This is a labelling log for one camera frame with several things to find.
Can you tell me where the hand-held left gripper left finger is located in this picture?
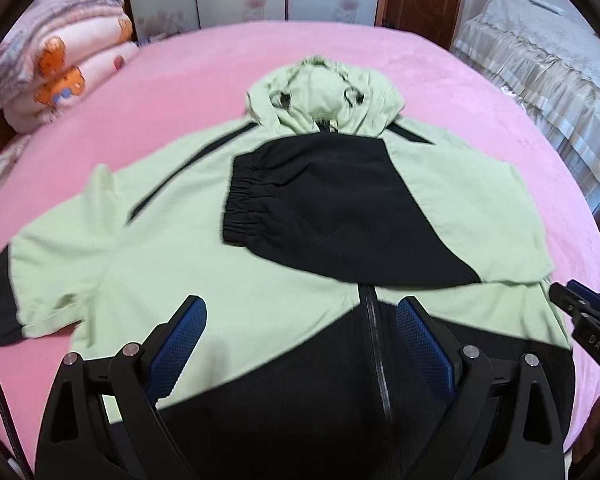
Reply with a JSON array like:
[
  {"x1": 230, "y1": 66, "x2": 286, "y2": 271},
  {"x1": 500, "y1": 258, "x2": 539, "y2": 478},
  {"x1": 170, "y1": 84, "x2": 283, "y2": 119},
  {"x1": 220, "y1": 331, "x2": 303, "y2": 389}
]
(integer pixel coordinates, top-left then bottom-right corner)
[{"x1": 34, "y1": 294, "x2": 208, "y2": 480}]

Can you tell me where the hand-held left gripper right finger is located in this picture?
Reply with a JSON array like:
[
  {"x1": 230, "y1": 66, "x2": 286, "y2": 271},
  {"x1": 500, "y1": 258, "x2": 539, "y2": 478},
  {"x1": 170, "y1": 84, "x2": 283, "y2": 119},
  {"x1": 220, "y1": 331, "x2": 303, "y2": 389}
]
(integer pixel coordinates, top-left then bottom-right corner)
[{"x1": 395, "y1": 296, "x2": 567, "y2": 480}]

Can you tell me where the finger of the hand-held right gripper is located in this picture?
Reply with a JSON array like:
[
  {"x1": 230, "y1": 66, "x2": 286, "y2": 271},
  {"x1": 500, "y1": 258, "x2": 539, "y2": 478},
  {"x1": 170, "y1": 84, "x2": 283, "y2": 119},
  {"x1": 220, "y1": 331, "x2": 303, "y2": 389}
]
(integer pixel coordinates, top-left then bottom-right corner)
[
  {"x1": 572, "y1": 310, "x2": 600, "y2": 376},
  {"x1": 549, "y1": 280, "x2": 600, "y2": 323}
]

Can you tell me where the green and black hooded jacket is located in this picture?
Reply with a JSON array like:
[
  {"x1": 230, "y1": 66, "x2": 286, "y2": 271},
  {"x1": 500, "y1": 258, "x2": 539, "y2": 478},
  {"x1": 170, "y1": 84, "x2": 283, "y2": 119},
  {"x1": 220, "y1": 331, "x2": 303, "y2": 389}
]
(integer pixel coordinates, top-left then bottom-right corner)
[{"x1": 0, "y1": 57, "x2": 578, "y2": 480}]

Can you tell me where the person's right hand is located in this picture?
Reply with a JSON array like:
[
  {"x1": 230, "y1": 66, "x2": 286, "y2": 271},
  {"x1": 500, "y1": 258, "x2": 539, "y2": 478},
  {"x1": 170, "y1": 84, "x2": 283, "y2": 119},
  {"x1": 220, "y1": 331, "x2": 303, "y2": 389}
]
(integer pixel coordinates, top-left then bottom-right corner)
[{"x1": 571, "y1": 387, "x2": 600, "y2": 466}]

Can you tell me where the bed with grey ruffled cover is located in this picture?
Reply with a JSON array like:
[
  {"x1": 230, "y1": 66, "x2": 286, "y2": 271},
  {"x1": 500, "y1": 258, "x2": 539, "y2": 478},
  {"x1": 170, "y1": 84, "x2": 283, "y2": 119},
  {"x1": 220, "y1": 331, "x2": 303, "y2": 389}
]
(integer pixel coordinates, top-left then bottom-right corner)
[{"x1": 450, "y1": 0, "x2": 600, "y2": 221}]

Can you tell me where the pink bed sheet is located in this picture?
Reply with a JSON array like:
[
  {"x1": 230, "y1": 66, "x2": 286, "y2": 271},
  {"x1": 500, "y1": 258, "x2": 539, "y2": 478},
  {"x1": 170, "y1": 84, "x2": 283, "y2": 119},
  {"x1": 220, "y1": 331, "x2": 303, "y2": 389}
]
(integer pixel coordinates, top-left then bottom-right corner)
[{"x1": 0, "y1": 20, "x2": 600, "y2": 480}]

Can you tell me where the brown wooden door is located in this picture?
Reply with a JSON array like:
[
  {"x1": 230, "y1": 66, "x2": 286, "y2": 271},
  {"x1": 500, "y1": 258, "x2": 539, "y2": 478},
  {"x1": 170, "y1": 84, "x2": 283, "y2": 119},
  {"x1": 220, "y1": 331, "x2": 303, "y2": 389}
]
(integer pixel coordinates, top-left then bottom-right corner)
[{"x1": 375, "y1": 0, "x2": 468, "y2": 51}]

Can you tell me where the striped pink folded quilt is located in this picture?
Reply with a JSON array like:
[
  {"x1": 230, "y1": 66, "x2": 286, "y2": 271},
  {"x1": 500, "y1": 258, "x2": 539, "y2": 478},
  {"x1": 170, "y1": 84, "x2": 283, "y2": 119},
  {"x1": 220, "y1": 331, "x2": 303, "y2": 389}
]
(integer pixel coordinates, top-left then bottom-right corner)
[{"x1": 0, "y1": 0, "x2": 127, "y2": 116}]

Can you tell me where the black cable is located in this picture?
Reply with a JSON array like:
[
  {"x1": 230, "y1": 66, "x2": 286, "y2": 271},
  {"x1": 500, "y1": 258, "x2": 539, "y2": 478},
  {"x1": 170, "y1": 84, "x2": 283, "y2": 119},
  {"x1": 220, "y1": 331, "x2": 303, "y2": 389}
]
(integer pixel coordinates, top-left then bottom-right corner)
[{"x1": 0, "y1": 345, "x2": 33, "y2": 480}]

